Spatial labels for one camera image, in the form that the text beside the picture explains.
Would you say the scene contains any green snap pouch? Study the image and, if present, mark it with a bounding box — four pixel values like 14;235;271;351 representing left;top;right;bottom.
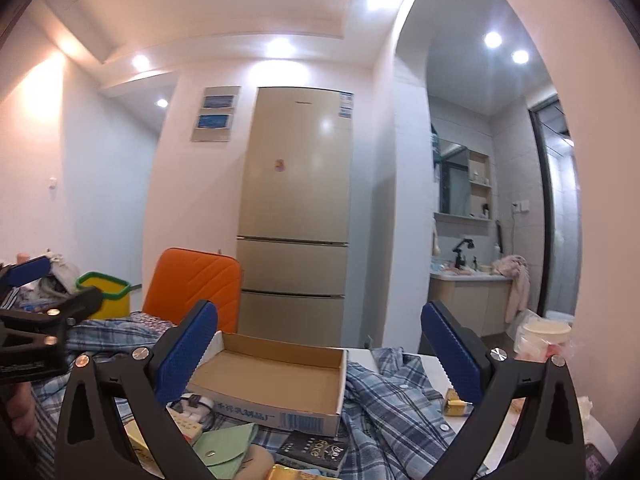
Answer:
192;424;257;479

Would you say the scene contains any white lidded cup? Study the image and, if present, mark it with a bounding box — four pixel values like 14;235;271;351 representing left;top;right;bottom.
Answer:
514;318;572;363

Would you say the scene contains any yellow gold snack packet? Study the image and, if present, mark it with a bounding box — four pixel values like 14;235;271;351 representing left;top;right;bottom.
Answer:
442;388;474;417

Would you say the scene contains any wall electrical panel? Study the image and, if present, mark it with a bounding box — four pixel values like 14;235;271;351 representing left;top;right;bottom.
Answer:
191;86;241;143

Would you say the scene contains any beige three-door refrigerator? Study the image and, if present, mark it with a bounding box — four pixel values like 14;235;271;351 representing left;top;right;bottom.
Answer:
236;88;352;347

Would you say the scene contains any pink towel on vanity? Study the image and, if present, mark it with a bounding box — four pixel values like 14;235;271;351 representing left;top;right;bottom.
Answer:
492;255;530;323

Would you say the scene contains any bathroom vanity cabinet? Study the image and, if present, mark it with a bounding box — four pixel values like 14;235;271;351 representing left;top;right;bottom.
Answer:
427;272;511;337

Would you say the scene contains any black bathroom faucet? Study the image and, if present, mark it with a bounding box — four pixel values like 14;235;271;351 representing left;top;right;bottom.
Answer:
452;237;475;270

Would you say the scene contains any red and cream cigarette pack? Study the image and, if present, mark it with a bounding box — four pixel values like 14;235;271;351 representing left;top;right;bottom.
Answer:
121;405;205;478

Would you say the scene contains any bathroom mirror cabinet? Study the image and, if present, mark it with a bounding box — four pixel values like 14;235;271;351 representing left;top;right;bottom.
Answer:
433;136;494;221

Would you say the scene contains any black Poke card box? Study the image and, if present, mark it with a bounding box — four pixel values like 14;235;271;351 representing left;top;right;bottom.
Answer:
276;431;349;478

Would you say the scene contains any gold cigarette pack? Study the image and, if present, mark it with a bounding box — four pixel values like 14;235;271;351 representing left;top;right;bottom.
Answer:
266;465;336;480

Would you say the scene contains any cardboard box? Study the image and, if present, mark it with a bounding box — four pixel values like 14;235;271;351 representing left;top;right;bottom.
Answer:
188;332;348;438

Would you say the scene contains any beige round silicone disc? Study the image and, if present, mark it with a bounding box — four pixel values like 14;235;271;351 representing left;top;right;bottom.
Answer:
233;444;274;480

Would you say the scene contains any person's left hand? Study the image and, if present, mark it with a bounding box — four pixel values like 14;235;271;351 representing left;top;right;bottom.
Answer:
6;382;38;439

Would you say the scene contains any yellow bin with green rim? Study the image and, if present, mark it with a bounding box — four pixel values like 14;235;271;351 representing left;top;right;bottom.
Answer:
76;271;131;320

